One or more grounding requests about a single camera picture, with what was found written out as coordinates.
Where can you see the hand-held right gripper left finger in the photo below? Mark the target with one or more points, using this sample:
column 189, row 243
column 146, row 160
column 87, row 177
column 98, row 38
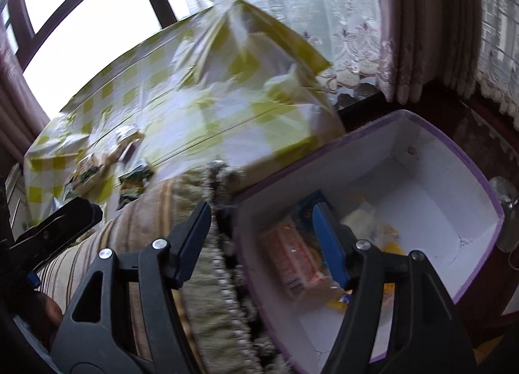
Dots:
column 194, row 244

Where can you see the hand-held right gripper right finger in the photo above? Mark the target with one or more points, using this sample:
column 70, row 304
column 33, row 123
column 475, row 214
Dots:
column 330, row 248

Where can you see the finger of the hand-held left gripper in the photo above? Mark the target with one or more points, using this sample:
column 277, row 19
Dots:
column 69, row 228

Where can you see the green white snack packet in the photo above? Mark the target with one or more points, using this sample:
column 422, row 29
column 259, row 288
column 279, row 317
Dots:
column 83, row 181
column 136, row 185

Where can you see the purple cardboard box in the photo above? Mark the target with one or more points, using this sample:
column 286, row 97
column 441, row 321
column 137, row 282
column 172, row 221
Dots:
column 425, row 179

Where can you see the person's left hand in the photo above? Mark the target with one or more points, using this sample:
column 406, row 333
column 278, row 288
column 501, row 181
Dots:
column 46, row 313

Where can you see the orange snack packet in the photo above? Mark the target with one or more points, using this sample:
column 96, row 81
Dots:
column 288, row 252

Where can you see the yellow snack packet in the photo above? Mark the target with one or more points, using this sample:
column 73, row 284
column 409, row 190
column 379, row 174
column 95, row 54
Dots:
column 365, row 219

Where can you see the white cabinet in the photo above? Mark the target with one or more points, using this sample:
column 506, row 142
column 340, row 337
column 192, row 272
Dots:
column 16, row 195

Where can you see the beige fringed throw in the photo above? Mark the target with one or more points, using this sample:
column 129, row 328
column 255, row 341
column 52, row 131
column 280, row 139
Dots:
column 211, row 317

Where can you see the yellow checked tablecloth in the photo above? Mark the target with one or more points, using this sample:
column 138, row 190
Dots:
column 182, row 86

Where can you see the glass jar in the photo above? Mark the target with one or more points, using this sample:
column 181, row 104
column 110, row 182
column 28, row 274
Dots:
column 505, row 195

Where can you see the white lace curtain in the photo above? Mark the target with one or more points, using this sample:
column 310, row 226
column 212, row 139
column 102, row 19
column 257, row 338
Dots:
column 344, row 13
column 498, row 33

